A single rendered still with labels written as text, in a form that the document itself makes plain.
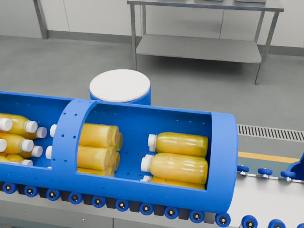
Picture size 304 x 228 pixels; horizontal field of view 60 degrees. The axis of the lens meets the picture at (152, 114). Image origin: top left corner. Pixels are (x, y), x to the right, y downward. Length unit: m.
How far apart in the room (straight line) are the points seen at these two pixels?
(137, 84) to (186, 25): 2.84
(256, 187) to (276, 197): 0.07
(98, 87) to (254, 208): 0.79
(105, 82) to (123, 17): 2.92
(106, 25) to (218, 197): 3.76
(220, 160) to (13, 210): 0.72
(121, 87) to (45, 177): 0.58
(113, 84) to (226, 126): 0.67
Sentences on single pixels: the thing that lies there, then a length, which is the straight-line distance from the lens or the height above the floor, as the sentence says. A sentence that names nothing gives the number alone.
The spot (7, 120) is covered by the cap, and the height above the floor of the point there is 1.15.
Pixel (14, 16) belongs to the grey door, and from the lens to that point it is 4.87.
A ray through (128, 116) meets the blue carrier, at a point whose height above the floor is 1.12.
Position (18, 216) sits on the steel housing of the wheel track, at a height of 0.85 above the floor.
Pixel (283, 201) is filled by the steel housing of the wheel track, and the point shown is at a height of 0.93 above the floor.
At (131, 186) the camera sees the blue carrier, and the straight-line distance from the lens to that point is 0.70.
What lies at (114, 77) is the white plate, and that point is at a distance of 1.29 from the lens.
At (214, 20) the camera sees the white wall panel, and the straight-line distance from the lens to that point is 3.97.
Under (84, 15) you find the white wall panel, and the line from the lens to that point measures 4.32.
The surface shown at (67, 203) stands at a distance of 0.93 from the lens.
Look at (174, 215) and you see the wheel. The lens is 0.83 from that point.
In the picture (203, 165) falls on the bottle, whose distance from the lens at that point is 0.73.
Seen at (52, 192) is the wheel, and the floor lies 0.97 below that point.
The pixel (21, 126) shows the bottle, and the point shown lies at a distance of 0.97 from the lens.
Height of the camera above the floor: 1.67
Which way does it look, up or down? 38 degrees down
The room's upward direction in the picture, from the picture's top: straight up
